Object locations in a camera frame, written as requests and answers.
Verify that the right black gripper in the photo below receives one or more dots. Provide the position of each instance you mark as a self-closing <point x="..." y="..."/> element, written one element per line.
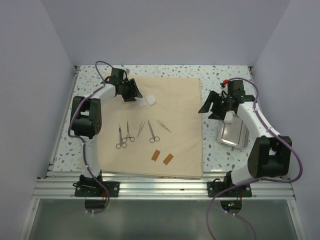
<point x="214" y="97"/>

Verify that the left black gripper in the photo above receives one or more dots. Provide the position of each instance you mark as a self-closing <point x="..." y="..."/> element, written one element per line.
<point x="134" y="91"/>

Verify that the white gauze pad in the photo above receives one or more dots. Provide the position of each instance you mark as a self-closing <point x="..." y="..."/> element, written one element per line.
<point x="150" y="99"/>
<point x="228" y="118"/>
<point x="141" y="102"/>

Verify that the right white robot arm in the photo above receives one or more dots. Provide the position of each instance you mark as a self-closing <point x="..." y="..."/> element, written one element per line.
<point x="270" y="154"/>

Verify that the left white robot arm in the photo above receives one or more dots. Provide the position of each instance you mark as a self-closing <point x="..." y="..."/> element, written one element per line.
<point x="86" y="120"/>

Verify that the stainless steel tray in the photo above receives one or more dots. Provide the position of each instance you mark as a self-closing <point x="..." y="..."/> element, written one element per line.
<point x="234" y="134"/>

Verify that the steel tweezers middle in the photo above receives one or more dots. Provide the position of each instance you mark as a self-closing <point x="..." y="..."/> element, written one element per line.
<point x="140" y="127"/>

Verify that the steel tweezers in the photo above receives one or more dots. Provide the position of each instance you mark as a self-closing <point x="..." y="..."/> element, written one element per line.
<point x="140" y="127"/>
<point x="162" y="125"/>

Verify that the steel tweezers right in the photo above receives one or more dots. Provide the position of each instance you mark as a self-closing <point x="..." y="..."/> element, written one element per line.
<point x="162" y="125"/>

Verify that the beige cloth drape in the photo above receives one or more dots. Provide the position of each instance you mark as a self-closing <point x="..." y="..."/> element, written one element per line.
<point x="161" y="139"/>

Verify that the steel scissors centre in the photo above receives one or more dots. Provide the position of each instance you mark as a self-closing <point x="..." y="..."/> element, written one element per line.
<point x="153" y="137"/>

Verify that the steel scissors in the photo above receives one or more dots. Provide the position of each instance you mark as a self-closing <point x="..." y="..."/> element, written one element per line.
<point x="121" y="143"/>
<point x="153" y="137"/>

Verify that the steel scissors far left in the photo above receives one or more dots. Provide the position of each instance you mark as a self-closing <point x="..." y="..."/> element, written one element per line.
<point x="121" y="143"/>

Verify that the brown plaster left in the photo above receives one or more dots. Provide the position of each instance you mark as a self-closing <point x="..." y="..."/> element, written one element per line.
<point x="155" y="155"/>

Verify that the brown plaster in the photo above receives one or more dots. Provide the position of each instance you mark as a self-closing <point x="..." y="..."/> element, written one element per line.
<point x="167" y="160"/>
<point x="155" y="155"/>

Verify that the brown plaster right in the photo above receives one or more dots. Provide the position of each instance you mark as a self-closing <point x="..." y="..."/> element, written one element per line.
<point x="167" y="160"/>

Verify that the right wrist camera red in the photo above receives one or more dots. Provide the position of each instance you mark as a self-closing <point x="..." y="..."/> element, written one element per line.
<point x="224" y="85"/>

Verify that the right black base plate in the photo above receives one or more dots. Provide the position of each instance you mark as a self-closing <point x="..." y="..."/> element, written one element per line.
<point x="217" y="188"/>

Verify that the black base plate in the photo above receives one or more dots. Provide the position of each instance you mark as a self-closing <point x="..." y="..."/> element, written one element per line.
<point x="91" y="188"/>
<point x="217" y="188"/>

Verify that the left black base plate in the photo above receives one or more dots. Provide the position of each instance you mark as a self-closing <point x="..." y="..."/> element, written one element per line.
<point x="91" y="188"/>

